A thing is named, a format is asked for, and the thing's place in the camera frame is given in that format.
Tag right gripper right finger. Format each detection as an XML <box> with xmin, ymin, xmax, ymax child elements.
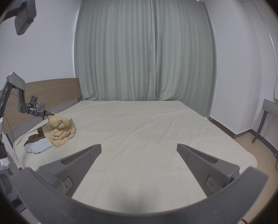
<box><xmin>177</xmin><ymin>144</ymin><xmax>240</xmax><ymax>198</ymax></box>

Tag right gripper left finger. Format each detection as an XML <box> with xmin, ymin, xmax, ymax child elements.
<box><xmin>37</xmin><ymin>144</ymin><xmax>101</xmax><ymax>198</ymax></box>

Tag tan shorts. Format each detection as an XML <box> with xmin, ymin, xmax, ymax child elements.
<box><xmin>42</xmin><ymin>113</ymin><xmax>77</xmax><ymax>148</ymax></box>

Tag bed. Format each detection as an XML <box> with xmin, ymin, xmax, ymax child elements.
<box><xmin>0</xmin><ymin>78</ymin><xmax>257</xmax><ymax>213</ymax></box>

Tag brown garment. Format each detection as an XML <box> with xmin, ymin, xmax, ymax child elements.
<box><xmin>23</xmin><ymin>125</ymin><xmax>47</xmax><ymax>147</ymax></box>

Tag white garment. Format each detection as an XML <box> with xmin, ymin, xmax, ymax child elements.
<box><xmin>25</xmin><ymin>141</ymin><xmax>55</xmax><ymax>154</ymax></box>

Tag grey table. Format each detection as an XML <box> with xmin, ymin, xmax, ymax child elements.
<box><xmin>252</xmin><ymin>99</ymin><xmax>278</xmax><ymax>159</ymax></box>

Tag grey-green curtain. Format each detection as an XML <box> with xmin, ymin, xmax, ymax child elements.
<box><xmin>73</xmin><ymin>0</ymin><xmax>156</xmax><ymax>101</ymax></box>
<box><xmin>149</xmin><ymin>0</ymin><xmax>217</xmax><ymax>119</ymax></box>

